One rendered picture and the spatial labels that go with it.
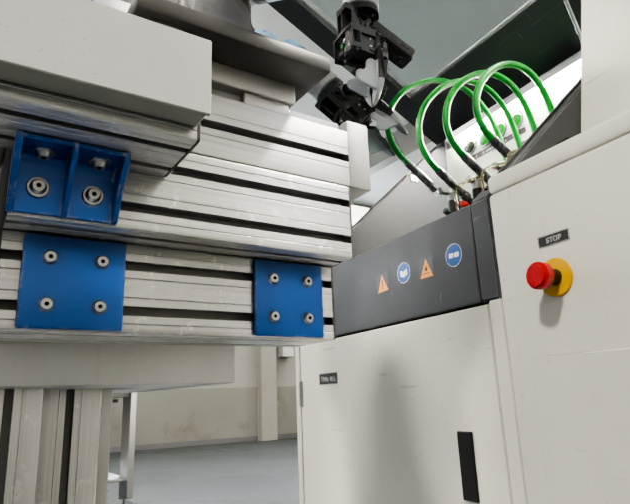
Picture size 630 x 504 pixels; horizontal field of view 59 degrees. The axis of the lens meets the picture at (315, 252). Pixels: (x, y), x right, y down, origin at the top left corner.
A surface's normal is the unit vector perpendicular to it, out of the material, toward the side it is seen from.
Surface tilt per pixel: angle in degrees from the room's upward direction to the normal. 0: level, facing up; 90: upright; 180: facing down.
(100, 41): 90
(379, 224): 90
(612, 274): 90
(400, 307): 90
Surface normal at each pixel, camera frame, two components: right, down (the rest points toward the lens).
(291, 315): 0.54, -0.24
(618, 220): -0.88, -0.09
